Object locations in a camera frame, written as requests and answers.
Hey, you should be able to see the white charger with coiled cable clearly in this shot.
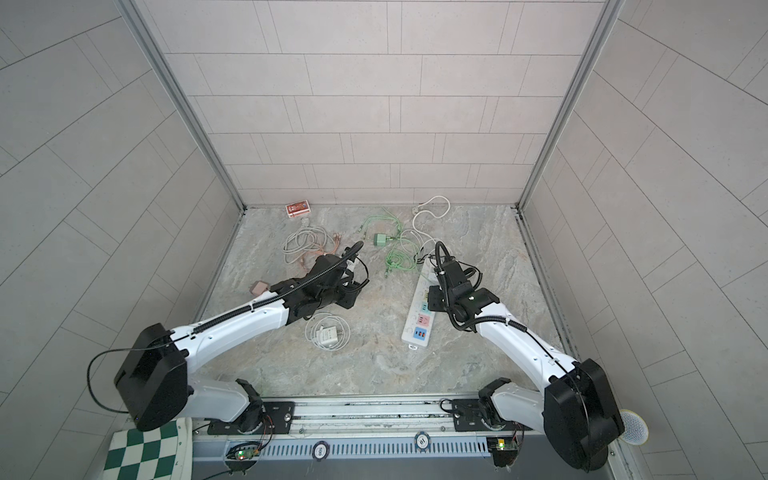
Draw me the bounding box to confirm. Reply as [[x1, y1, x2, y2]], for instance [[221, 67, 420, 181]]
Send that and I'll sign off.
[[305, 312, 351, 352]]

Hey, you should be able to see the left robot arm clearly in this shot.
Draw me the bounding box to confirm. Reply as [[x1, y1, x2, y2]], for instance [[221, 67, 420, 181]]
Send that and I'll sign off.
[[114, 241, 367, 433]]

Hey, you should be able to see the colourful white power strip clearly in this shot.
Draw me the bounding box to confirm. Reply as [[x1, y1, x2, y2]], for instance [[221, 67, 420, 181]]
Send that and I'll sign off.
[[401, 260, 438, 350]]

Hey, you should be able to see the white power strip cord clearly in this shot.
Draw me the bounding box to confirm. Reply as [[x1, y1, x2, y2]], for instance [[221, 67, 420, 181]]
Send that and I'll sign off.
[[410, 194, 452, 259]]

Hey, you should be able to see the green white checkerboard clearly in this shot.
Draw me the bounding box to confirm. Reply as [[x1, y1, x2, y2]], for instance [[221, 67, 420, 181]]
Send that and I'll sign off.
[[101, 418, 193, 480]]

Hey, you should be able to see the green cable bundle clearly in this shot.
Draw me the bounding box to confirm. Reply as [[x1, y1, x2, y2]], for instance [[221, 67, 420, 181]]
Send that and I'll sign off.
[[358, 208, 424, 277]]

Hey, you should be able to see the aluminium rail base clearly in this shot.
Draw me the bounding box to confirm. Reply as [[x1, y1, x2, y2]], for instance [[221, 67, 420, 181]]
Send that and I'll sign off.
[[191, 392, 619, 463]]

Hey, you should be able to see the red small box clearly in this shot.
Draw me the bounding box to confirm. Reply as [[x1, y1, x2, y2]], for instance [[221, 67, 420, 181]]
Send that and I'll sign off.
[[285, 200, 311, 218]]

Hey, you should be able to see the pink cable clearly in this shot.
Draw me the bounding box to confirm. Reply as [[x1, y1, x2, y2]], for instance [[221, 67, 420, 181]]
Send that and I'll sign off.
[[296, 232, 343, 268]]

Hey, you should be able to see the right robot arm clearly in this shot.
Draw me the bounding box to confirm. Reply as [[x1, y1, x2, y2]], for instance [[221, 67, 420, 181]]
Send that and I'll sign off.
[[428, 242, 625, 472]]

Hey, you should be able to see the grey coiled cable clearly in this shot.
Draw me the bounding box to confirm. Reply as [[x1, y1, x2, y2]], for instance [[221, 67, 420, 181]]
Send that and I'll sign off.
[[283, 224, 330, 265]]

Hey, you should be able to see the green charger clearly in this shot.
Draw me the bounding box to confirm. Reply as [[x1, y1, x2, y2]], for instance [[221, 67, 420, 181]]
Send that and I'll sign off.
[[373, 233, 390, 247]]

